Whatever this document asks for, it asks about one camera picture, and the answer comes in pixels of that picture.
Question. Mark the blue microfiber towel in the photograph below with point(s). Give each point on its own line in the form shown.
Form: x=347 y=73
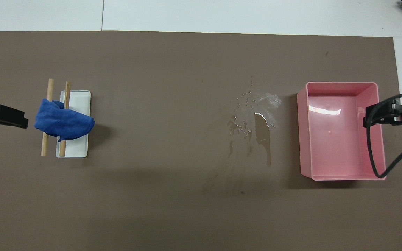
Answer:
x=63 y=122

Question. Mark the wooden towel rack rod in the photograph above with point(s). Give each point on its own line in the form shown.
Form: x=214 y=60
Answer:
x=44 y=148

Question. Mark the white towel rack base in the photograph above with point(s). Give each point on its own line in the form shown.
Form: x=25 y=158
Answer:
x=79 y=146

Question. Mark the spilled water puddle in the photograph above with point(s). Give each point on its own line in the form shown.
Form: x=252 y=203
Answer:
x=261 y=132

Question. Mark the pink plastic bin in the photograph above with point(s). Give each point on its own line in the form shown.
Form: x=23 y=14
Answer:
x=340 y=139

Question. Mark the brown table mat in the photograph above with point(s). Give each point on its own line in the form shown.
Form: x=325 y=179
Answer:
x=173 y=195

